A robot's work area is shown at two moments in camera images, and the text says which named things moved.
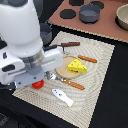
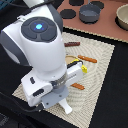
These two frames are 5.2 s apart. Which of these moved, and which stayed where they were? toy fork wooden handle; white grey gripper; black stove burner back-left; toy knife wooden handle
Moved: white grey gripper
Stayed: toy knife wooden handle; toy fork wooden handle; black stove burner back-left
